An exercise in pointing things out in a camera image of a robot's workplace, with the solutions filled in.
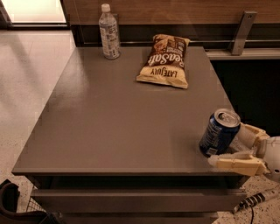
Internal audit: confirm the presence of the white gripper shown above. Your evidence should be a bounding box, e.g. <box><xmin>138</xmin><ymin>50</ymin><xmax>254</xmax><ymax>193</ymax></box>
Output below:
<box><xmin>208</xmin><ymin>122</ymin><xmax>280</xmax><ymax>183</ymax></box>

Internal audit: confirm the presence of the blue pepsi can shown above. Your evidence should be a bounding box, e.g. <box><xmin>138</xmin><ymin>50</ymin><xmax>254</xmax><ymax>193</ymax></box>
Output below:
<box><xmin>199</xmin><ymin>108</ymin><xmax>241</xmax><ymax>158</ymax></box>

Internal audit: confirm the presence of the dark robot base part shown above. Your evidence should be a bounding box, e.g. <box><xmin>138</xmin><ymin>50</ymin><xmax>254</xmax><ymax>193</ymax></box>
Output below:
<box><xmin>0</xmin><ymin>178</ymin><xmax>67</xmax><ymax>224</ymax></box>

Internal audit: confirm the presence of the clear plastic water bottle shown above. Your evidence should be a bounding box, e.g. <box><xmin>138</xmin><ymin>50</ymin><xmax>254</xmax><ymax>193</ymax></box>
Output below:
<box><xmin>99</xmin><ymin>3</ymin><xmax>120</xmax><ymax>60</ymax></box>

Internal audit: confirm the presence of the grey cabinet drawer front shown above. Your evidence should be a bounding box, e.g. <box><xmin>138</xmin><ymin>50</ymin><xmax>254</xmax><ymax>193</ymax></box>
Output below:
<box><xmin>31</xmin><ymin>189</ymin><xmax>246</xmax><ymax>214</ymax></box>

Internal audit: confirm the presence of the Late July chip bag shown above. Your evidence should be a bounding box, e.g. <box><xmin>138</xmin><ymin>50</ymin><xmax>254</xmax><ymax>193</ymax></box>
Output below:
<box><xmin>136</xmin><ymin>34</ymin><xmax>190</xmax><ymax>89</ymax></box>

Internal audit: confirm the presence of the striped cable on floor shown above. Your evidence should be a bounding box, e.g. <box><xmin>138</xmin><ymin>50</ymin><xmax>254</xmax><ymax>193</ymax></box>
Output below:
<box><xmin>232</xmin><ymin>186</ymin><xmax>280</xmax><ymax>214</ymax></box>

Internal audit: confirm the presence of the metal shelf bracket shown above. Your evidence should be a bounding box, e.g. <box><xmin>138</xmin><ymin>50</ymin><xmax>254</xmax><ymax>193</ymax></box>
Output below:
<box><xmin>231</xmin><ymin>10</ymin><xmax>257</xmax><ymax>56</ymax></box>

